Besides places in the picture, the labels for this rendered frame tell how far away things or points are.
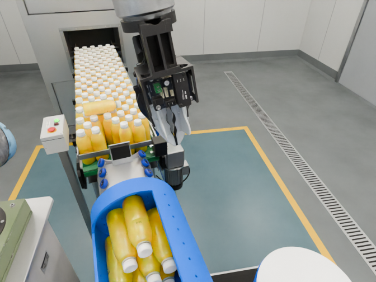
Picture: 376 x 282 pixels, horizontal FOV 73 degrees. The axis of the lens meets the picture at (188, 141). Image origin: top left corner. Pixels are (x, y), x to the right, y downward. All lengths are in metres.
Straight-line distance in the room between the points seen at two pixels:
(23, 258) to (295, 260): 0.76
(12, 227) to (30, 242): 0.07
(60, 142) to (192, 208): 1.32
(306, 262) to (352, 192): 1.98
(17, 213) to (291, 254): 0.81
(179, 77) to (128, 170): 0.99
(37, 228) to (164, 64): 0.68
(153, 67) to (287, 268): 0.72
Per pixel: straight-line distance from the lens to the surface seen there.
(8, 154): 0.82
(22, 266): 0.83
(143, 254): 0.74
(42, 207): 0.93
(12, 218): 0.86
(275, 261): 0.89
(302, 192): 2.63
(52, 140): 1.36
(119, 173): 1.29
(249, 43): 5.68
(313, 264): 0.92
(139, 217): 0.77
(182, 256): 0.65
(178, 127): 0.43
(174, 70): 0.33
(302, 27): 6.11
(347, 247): 2.40
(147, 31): 0.32
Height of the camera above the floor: 1.78
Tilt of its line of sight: 36 degrees down
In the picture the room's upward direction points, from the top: straight up
